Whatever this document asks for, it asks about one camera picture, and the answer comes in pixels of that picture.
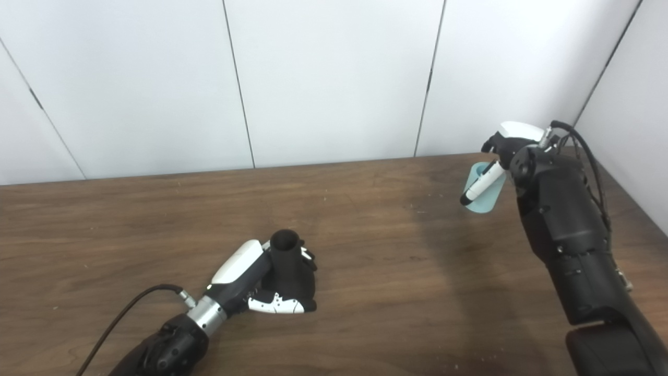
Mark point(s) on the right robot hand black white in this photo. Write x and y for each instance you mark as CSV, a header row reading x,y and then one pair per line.
x,y
514,141

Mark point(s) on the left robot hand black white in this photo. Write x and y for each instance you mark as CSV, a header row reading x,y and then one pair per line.
x,y
242,277

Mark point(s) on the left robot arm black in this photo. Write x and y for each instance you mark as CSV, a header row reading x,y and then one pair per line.
x,y
167,344

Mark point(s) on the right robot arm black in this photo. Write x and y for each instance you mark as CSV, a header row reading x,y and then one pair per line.
x,y
574,245

